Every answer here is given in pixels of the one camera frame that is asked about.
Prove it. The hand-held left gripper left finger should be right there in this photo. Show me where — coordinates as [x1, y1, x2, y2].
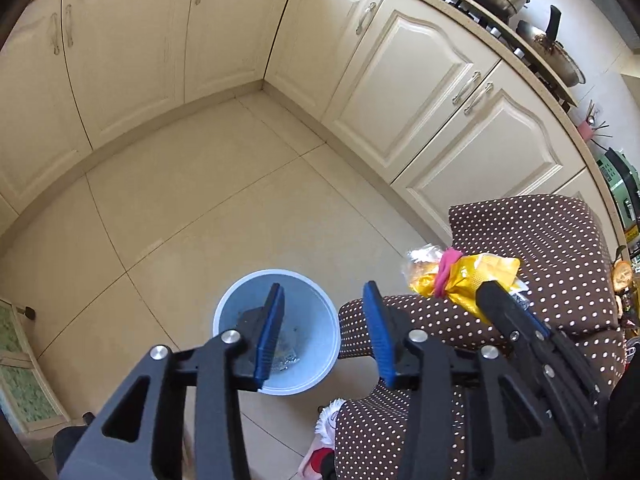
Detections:
[59, 282, 286, 480]

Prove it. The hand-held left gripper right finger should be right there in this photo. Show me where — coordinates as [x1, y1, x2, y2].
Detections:
[362, 281, 558, 480]

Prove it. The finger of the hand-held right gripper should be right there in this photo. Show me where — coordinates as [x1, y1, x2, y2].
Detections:
[475, 281, 557, 377]
[507, 295, 553, 339]

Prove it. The blue plastic bin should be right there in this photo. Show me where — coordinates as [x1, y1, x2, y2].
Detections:
[212, 270, 342, 395]

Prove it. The yellow snack bag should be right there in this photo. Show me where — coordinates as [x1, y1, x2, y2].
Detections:
[407, 254, 523, 326]

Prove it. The clear plastic wrapper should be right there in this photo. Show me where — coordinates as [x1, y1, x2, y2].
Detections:
[402, 244, 448, 286]

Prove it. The crumpled silver wrapper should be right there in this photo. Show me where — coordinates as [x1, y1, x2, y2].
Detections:
[270, 327, 302, 367]

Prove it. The brown polka-dot chair cover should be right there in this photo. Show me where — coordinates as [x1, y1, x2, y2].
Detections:
[334, 194, 628, 480]

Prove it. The pink wrapper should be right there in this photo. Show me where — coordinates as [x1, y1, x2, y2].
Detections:
[434, 247, 463, 299]

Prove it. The white fringed cloth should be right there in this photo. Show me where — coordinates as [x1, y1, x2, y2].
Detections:
[315, 397, 347, 448]

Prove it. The orange round object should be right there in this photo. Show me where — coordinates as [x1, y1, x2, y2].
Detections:
[612, 259, 634, 292]

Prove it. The red and pink slipper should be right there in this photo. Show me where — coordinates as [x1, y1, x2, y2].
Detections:
[299, 439, 337, 480]

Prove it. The cream cabinet door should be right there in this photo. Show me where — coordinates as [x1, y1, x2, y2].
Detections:
[321, 0, 502, 172]
[391, 61, 587, 217]
[264, 0, 392, 92]
[552, 169, 617, 223]
[0, 10, 94, 202]
[184, 0, 304, 105]
[61, 0, 202, 150]

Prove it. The green countertop oven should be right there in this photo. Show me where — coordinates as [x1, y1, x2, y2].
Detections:
[596, 147, 640, 233]

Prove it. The pink utensil holder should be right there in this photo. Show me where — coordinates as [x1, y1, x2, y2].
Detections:
[576, 100, 609, 144]

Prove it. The black object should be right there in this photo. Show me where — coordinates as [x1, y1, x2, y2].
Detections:
[52, 411, 97, 480]

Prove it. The green patterned glass door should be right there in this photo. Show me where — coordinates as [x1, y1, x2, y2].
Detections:
[0, 299, 72, 437]

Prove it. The black gas stove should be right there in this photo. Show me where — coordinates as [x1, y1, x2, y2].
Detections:
[432, 0, 581, 113]

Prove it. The steel pan with black handle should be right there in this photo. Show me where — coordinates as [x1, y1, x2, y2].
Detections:
[516, 5, 587, 87]

